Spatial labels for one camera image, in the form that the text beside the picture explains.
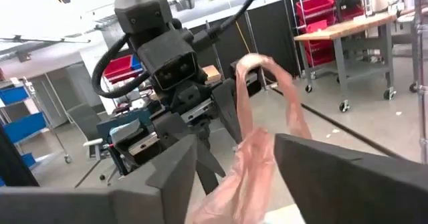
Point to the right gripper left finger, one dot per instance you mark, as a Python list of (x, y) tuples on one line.
[(177, 187)]

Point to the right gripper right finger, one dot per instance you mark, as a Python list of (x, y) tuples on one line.
[(351, 187)]

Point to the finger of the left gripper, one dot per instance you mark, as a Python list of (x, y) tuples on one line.
[(174, 127), (229, 107)]

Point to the blue plastic trash bag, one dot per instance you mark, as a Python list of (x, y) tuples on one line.
[(247, 170)]

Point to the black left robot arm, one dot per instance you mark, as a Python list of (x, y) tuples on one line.
[(143, 10)]

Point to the cardboard box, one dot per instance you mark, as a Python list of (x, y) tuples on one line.
[(211, 73)]

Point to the red storage bin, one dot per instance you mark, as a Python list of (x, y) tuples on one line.
[(120, 67)]

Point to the black partition panel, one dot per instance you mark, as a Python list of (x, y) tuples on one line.
[(274, 33)]

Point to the gray chair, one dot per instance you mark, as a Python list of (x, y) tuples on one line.
[(85, 120)]

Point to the rack with red bins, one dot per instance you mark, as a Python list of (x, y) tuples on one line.
[(314, 6)]

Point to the wooden workbench on casters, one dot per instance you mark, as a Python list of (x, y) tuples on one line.
[(347, 26)]

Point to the blue storage bin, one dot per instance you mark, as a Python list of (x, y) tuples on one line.
[(13, 95), (26, 127)]

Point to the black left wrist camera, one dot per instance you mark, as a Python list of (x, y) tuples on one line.
[(167, 63)]

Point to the metal shelf post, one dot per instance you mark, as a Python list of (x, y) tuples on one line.
[(422, 83)]

